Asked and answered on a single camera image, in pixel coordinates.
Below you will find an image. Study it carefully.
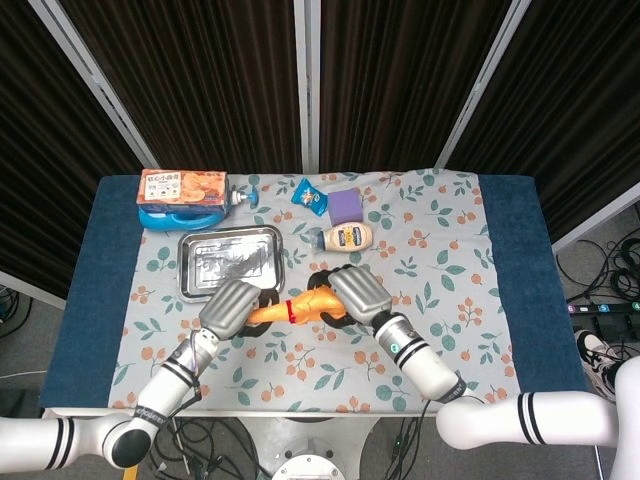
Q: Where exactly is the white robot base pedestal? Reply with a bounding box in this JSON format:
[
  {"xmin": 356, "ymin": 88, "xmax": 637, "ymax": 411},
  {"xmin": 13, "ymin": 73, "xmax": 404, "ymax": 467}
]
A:
[{"xmin": 239, "ymin": 415, "xmax": 381, "ymax": 480}]

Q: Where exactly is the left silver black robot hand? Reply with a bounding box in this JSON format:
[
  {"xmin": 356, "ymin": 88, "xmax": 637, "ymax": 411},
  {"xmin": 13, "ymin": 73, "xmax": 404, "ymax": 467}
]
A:
[{"xmin": 198, "ymin": 278, "xmax": 281, "ymax": 342}]

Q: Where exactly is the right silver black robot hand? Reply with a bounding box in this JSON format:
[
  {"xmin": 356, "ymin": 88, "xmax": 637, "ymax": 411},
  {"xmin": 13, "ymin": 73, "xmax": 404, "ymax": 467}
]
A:
[{"xmin": 306, "ymin": 266, "xmax": 395, "ymax": 331}]

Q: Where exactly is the black floor cable bundle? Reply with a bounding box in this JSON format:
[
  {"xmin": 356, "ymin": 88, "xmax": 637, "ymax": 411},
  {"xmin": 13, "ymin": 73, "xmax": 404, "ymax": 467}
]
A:
[
  {"xmin": 147, "ymin": 417, "xmax": 274, "ymax": 480},
  {"xmin": 554, "ymin": 234, "xmax": 640, "ymax": 307}
]

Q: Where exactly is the dark screen panel white frame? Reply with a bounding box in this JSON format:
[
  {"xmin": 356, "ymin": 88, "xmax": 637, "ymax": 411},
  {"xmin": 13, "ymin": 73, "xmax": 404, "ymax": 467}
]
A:
[
  {"xmin": 434, "ymin": 0, "xmax": 640, "ymax": 254},
  {"xmin": 294, "ymin": 0, "xmax": 524, "ymax": 172},
  {"xmin": 0, "ymin": 0, "xmax": 161, "ymax": 311},
  {"xmin": 29, "ymin": 0, "xmax": 314, "ymax": 175}
]

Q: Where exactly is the orange rubber chicken toy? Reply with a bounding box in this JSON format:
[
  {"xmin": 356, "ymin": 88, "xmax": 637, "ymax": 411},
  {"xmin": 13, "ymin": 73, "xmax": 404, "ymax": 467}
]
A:
[{"xmin": 248, "ymin": 284, "xmax": 349, "ymax": 325}]

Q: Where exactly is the mayonnaise bottle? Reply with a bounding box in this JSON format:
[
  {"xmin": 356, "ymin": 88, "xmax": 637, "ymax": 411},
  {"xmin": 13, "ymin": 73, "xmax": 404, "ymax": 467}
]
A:
[{"xmin": 310, "ymin": 222, "xmax": 375, "ymax": 254}]

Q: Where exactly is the purple cube block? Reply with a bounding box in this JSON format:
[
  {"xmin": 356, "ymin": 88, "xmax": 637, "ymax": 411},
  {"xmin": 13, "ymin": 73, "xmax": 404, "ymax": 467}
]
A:
[{"xmin": 327, "ymin": 187, "xmax": 364, "ymax": 226}]

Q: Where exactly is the blue pump bottle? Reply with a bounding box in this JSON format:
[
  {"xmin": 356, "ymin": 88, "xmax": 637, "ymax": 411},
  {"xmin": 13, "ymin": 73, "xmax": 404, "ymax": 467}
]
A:
[{"xmin": 138, "ymin": 187, "xmax": 261, "ymax": 233}]

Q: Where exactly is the white black sneaker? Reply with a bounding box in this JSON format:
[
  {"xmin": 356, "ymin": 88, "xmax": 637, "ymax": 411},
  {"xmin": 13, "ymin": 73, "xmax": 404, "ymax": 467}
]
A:
[{"xmin": 573, "ymin": 328, "xmax": 626, "ymax": 401}]

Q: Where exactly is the stainless steel tray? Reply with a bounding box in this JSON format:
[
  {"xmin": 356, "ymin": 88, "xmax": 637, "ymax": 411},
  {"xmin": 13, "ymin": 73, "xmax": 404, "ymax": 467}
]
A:
[{"xmin": 177, "ymin": 224, "xmax": 286, "ymax": 305}]

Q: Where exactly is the blue snack packet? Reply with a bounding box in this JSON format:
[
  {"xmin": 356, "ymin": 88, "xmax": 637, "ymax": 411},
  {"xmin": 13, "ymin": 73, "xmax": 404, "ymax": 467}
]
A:
[{"xmin": 291, "ymin": 177, "xmax": 330, "ymax": 217}]

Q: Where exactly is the floral fruit print tablecloth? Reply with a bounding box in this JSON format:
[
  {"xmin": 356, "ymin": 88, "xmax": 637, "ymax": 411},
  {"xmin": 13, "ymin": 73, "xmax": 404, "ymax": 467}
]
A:
[{"xmin": 107, "ymin": 168, "xmax": 526, "ymax": 414}]

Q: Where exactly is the dark blue table mat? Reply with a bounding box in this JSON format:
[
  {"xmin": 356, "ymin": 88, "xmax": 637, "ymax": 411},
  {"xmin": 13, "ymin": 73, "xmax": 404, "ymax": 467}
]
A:
[{"xmin": 38, "ymin": 173, "xmax": 590, "ymax": 409}]

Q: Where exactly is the orange blue snack box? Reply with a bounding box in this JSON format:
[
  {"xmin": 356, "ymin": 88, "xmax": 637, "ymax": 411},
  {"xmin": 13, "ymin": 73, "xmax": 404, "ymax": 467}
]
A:
[{"xmin": 135, "ymin": 168, "xmax": 229, "ymax": 209}]

